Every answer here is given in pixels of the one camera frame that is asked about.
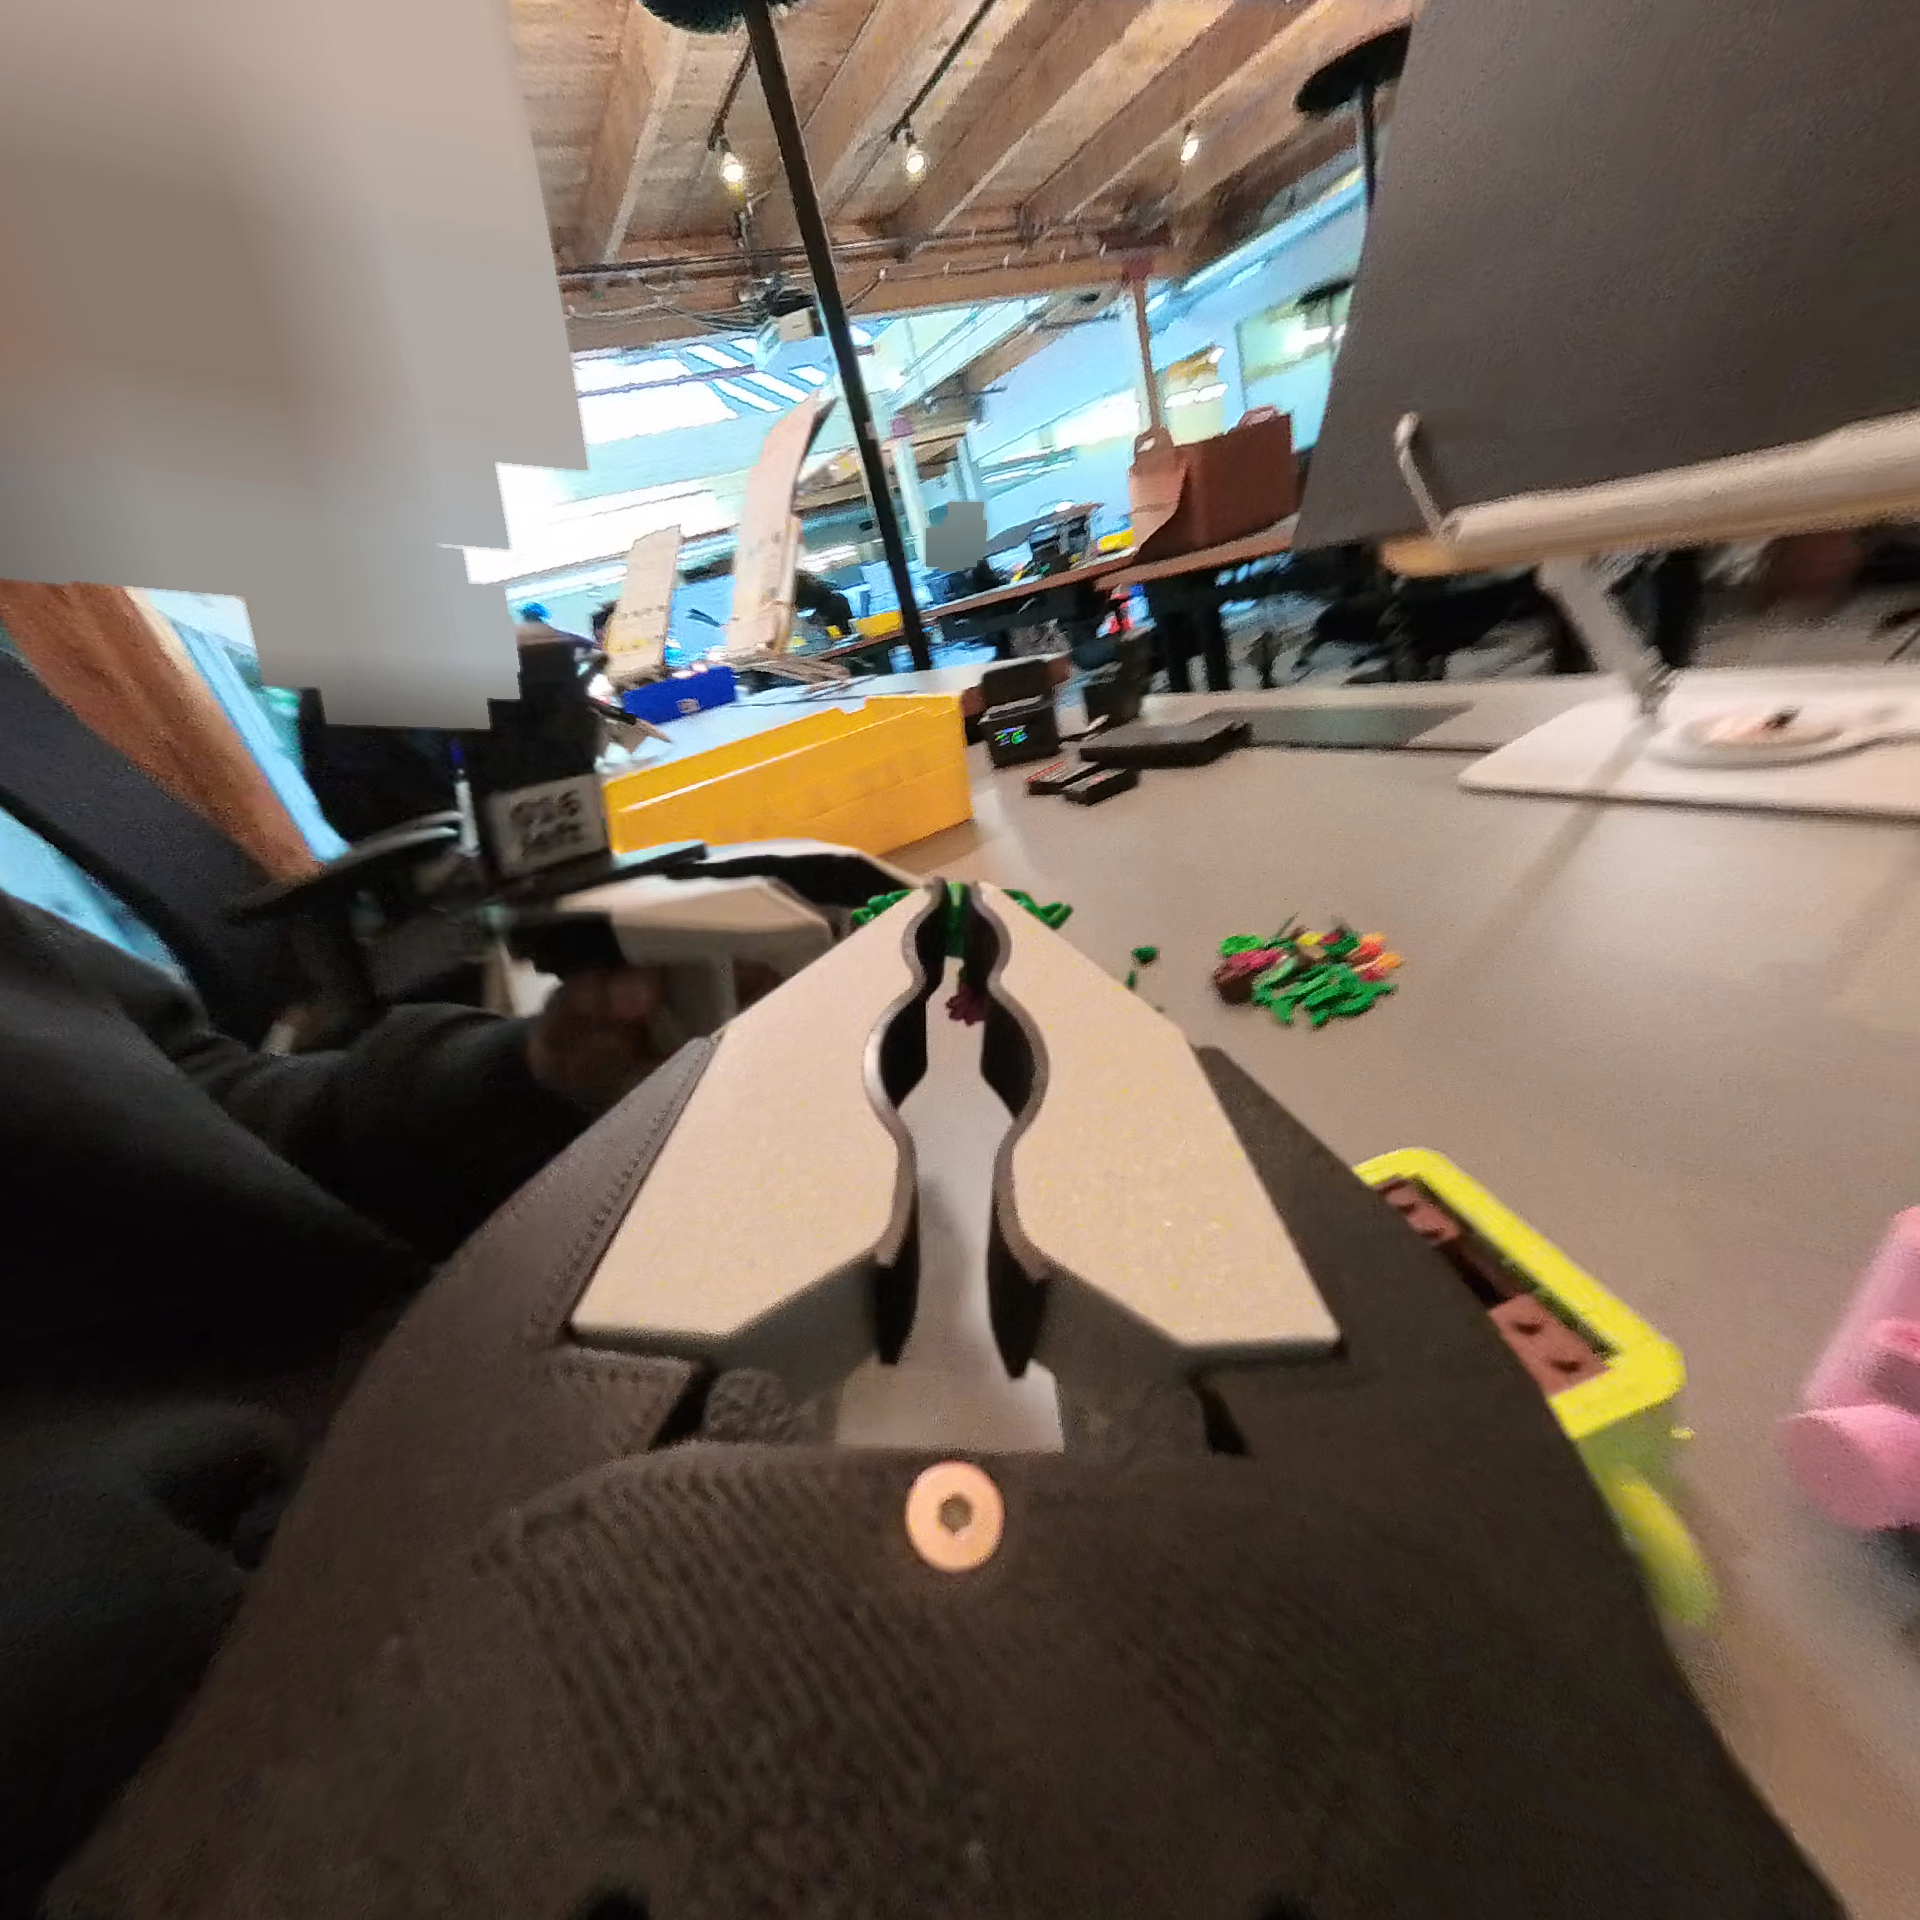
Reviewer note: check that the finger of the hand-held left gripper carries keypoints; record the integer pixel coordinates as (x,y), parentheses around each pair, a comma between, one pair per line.
(719,916)
(810,866)

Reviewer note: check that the small black battery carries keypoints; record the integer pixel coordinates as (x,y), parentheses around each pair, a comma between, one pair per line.
(1100,788)
(1060,779)

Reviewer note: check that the wooden post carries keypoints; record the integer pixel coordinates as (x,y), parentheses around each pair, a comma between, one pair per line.
(134,706)

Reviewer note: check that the brown paper bag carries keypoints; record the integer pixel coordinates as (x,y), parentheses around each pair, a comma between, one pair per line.
(1221,489)

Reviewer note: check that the pile of small toy bricks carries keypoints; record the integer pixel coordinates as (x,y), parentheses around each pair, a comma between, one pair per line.
(1314,973)

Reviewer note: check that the paper instruction booklet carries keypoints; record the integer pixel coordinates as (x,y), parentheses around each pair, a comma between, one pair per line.
(773,540)
(644,600)

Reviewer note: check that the white document stand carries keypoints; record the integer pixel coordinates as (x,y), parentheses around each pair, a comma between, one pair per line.
(1724,749)

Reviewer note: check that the black board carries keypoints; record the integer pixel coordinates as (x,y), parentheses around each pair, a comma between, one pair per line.
(1619,227)

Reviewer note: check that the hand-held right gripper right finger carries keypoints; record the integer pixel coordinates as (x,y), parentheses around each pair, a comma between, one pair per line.
(1171,1198)

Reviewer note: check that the person's left forearm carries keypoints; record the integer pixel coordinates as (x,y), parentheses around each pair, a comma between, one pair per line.
(389,1094)

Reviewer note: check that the black pole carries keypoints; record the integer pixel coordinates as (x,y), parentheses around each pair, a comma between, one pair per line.
(839,331)
(1356,76)

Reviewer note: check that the black flat box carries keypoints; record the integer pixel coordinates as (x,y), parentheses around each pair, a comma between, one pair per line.
(1164,741)

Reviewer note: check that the green toy brick leaf sprig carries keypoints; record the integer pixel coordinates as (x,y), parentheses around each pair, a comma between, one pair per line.
(1035,910)

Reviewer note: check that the yellow plastic bin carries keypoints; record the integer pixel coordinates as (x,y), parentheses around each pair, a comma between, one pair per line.
(810,783)

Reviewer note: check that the black office chair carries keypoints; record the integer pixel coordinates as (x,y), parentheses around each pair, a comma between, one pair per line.
(90,840)

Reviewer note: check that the black open case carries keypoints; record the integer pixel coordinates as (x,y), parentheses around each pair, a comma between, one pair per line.
(1115,682)

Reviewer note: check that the pink toy brick plant pot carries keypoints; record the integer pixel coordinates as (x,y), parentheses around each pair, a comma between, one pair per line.
(1869,1396)

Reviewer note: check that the black charger case with display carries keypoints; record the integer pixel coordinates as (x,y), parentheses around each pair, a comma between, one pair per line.
(1020,706)

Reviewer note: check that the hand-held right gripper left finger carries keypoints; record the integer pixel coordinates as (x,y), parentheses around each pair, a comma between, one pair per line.
(749,1198)

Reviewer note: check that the wooden background desk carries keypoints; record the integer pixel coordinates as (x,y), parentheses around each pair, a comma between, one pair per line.
(1200,563)

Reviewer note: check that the lime green toy brick pot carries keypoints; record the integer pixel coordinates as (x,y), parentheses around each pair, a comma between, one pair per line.
(1604,1378)

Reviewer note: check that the blue plastic bin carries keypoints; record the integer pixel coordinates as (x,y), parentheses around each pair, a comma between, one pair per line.
(674,694)

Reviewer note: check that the person's left hand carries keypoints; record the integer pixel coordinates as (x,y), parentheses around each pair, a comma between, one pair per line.
(597,1035)

